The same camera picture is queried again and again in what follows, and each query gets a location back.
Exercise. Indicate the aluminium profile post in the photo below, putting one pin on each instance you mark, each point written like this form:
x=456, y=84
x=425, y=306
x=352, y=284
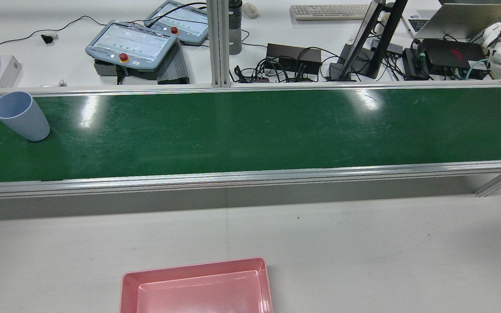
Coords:
x=218, y=43

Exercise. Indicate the black flat box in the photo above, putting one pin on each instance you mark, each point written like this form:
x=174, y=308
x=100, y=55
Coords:
x=107, y=68

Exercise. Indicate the grey ribbed metal box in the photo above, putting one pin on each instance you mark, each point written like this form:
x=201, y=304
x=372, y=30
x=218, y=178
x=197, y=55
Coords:
x=174, y=65

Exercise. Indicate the small black white plug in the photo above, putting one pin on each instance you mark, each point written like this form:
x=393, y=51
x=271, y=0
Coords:
x=47, y=39

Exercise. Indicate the silver laptop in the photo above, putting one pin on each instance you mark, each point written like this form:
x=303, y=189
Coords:
x=459, y=19

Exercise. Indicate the small white box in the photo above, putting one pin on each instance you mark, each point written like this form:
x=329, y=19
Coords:
x=9, y=71

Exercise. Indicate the dark grey water bottle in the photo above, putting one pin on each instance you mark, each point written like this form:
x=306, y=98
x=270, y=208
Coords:
x=235, y=30

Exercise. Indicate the white keyboard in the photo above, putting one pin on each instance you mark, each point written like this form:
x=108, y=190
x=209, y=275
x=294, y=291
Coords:
x=328, y=12

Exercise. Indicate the light blue plastic cup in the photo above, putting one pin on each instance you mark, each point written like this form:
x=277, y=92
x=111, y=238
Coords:
x=20, y=117

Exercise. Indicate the grey teach pendant red button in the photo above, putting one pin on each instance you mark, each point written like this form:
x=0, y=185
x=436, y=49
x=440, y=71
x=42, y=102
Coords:
x=128, y=43
x=185, y=21

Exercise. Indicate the white computer mouse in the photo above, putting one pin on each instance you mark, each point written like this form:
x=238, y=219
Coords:
x=250, y=10

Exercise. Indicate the black monitor with stand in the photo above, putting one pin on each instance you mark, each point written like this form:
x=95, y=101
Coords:
x=379, y=56

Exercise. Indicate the black usb hub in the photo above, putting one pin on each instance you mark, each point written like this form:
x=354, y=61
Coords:
x=392, y=48

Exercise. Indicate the pink plastic box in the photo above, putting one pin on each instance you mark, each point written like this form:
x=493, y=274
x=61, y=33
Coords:
x=198, y=291

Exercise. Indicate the black power adapter brick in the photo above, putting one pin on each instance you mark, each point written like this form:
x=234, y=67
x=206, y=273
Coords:
x=292, y=54

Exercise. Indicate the black mini computer red logo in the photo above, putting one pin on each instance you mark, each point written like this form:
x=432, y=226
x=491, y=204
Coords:
x=450, y=54

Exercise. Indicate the green conveyor belt aluminium frame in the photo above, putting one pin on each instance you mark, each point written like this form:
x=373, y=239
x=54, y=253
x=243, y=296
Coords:
x=250, y=130

